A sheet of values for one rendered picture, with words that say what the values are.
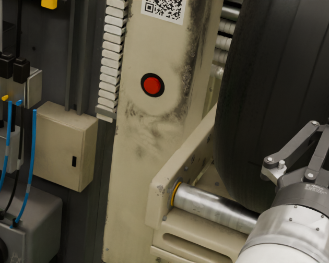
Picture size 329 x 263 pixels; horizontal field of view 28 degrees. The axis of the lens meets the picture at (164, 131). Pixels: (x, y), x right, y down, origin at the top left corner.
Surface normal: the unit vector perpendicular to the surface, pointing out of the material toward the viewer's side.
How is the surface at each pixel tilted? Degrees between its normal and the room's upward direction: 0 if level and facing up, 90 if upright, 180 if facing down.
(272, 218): 39
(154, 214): 90
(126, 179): 90
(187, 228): 0
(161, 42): 90
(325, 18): 63
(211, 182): 0
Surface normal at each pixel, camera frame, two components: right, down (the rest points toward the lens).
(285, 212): -0.29, -0.83
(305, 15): -0.29, 0.00
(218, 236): 0.13, -0.84
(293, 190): -0.47, -0.80
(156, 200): -0.40, 0.44
